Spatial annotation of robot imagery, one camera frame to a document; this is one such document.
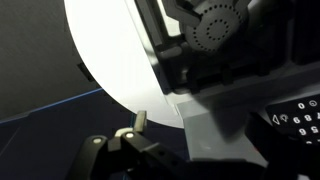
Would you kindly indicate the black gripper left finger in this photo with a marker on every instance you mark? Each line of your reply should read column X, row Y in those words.
column 140, row 156

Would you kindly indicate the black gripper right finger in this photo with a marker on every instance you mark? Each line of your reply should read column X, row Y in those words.
column 283, row 156

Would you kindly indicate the grey toy stove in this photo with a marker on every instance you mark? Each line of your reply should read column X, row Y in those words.
column 216, row 126

